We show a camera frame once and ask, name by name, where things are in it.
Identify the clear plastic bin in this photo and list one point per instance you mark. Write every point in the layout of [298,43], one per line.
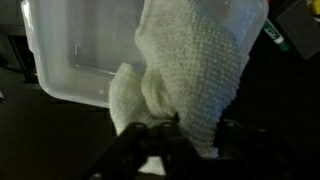
[79,45]

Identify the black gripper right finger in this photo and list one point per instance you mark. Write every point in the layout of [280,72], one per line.
[264,155]

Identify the green marker pen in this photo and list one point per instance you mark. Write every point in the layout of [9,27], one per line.
[275,35]

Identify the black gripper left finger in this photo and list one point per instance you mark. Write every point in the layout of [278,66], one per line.
[137,144]

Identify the white towel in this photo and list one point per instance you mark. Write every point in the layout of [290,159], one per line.
[191,69]

